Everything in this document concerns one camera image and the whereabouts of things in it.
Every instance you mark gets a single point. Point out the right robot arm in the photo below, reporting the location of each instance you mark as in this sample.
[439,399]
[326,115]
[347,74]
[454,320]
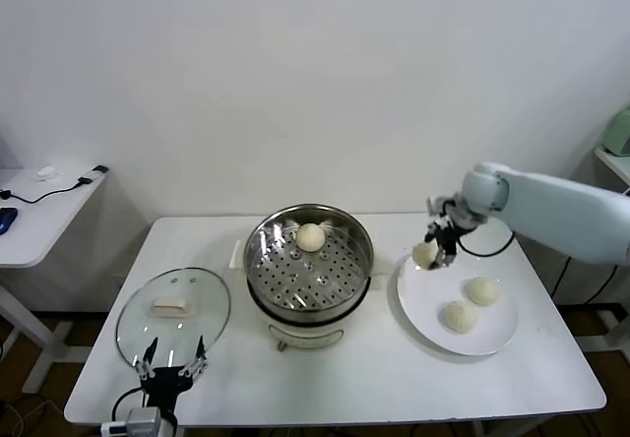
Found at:
[566,210]

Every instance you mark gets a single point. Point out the white round plate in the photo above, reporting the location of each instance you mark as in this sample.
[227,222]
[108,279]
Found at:
[428,319]

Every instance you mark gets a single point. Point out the small white desk object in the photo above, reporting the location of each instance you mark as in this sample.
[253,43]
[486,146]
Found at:
[46,173]

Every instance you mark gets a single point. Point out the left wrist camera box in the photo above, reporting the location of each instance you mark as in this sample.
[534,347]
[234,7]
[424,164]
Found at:
[143,419]

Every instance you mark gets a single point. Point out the pale green appliance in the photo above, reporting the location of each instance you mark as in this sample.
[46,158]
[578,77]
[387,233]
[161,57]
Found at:
[617,134]

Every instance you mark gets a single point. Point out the white electric cooker base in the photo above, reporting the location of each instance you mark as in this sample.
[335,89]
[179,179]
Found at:
[305,333]

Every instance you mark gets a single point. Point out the glass pot lid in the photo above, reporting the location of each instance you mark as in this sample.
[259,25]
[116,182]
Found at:
[207,309]

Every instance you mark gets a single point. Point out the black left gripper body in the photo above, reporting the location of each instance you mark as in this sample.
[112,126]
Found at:
[165,385]

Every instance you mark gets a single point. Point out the white steamed baozi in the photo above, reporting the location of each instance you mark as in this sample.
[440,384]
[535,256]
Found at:
[485,291]
[459,316]
[422,255]
[310,236]

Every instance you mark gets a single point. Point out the blue computer mouse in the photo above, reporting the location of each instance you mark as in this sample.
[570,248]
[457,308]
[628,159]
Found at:
[7,220]

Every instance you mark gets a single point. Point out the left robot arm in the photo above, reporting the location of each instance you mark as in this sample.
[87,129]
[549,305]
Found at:
[170,424]

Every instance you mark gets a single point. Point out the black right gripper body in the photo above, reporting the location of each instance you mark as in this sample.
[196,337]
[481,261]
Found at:
[447,239]

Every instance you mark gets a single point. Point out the stainless steel steamer basket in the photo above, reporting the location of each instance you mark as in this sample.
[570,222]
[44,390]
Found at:
[310,284]

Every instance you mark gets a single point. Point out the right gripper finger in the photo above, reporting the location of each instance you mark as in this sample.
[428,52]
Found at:
[431,230]
[444,259]

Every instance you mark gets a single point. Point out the white side desk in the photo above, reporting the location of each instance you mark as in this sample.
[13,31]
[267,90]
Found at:
[44,230]

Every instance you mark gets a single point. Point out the black adapter plug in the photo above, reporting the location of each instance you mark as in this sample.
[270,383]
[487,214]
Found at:
[94,173]

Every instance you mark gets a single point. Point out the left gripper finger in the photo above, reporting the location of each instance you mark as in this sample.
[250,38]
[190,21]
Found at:
[146,363]
[194,364]

